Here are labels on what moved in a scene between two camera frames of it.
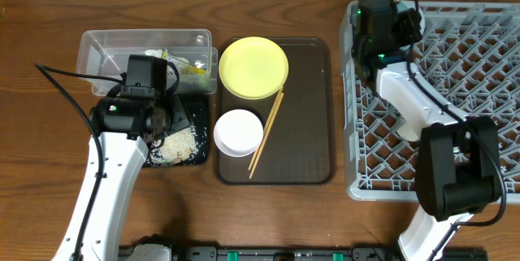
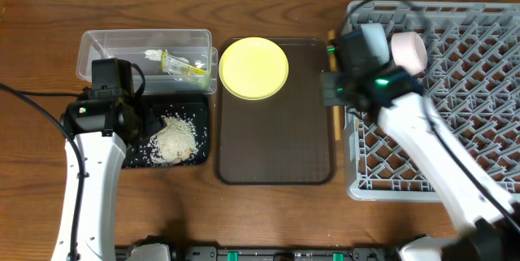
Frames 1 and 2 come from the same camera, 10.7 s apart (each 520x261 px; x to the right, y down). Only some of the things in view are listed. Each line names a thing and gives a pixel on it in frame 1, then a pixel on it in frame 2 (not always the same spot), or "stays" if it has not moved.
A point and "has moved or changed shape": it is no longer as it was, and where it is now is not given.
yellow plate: x=253 y=67 stays
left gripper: x=179 y=114 -> x=143 y=127
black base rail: x=314 y=254 stays
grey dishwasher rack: x=469 y=56 stays
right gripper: x=359 y=54 -> x=332 y=90
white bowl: x=238 y=132 has moved or changed shape
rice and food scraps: x=175 y=147 stays
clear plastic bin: x=107 y=53 stays
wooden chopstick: x=266 y=128 -> x=333 y=57
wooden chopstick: x=265 y=138 -> x=336 y=115
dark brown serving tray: x=299 y=148 stays
